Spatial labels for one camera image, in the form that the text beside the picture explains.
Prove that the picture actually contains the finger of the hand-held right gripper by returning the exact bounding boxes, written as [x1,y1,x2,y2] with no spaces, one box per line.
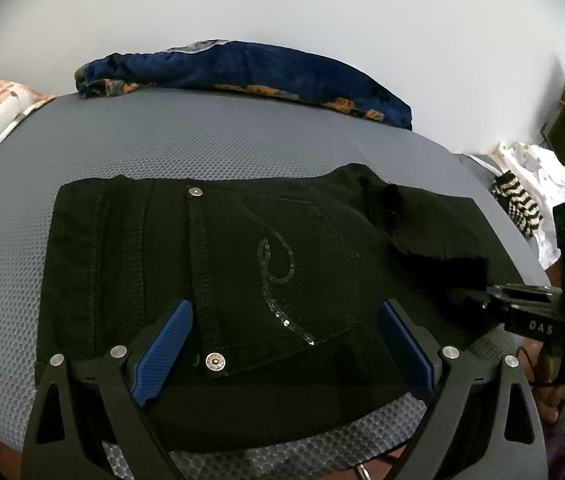
[449,284,511,321]

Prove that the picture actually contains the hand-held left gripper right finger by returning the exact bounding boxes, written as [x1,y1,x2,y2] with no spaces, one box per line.
[377,300,547,480]

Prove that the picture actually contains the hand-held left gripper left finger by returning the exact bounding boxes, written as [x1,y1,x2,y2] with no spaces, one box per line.
[21,300,193,480]

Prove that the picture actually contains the black pants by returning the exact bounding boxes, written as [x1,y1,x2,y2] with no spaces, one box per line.
[35,162,526,453]

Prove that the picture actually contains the black cream striped cloth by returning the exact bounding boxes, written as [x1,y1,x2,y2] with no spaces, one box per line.
[491,171,544,238]

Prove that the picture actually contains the white cloth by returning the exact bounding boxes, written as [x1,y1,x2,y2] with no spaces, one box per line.
[493,141,565,268]

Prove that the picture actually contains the grey mesh mattress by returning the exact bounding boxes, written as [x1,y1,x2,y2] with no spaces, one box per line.
[0,85,551,480]

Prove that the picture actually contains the blue floral blanket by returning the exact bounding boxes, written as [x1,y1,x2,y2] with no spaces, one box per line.
[73,39,413,131]

